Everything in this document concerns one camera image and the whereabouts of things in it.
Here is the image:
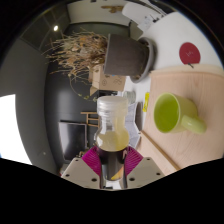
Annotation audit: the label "papers on chair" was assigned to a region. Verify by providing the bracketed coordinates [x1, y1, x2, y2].
[137, 13, 155, 33]

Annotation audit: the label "black wall screen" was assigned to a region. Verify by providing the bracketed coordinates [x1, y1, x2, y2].
[58, 120, 89, 162]

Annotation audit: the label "small white cup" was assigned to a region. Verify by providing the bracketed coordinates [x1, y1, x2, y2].
[124, 90, 137, 105]

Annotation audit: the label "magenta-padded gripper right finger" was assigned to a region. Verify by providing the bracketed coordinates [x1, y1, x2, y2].
[122, 145, 166, 190]

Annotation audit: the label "beige wooden drawing board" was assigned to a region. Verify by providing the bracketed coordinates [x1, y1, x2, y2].
[141, 64, 224, 171]
[136, 132, 176, 177]

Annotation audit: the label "grey pot with dried plant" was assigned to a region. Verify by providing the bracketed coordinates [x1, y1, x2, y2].
[43, 29, 151, 84]

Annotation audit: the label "printed paper sheet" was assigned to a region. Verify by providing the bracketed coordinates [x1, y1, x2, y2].
[124, 101, 144, 149]

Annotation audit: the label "flat round red coaster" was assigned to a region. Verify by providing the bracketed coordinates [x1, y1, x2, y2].
[178, 41, 202, 65]

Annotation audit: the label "clear drink bottle white cap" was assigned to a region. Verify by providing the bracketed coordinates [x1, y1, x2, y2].
[93, 95, 130, 183]

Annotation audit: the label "wooden easel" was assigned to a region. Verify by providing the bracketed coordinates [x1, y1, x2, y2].
[80, 110, 100, 128]

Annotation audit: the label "white plastic chair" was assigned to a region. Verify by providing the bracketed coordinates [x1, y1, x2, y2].
[121, 1, 168, 25]

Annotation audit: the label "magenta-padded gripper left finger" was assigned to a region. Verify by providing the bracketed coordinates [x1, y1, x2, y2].
[60, 145, 103, 190]

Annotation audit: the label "small yellow tag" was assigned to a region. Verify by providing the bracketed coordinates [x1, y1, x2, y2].
[142, 92, 151, 113]

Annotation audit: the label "wooden figure sculpture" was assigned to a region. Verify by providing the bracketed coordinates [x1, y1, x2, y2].
[100, 4, 126, 14]

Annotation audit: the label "brown cardboard box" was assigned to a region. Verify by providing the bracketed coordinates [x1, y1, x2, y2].
[88, 63, 128, 98]

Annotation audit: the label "lime green mug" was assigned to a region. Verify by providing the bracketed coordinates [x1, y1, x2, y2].
[153, 92, 208, 135]

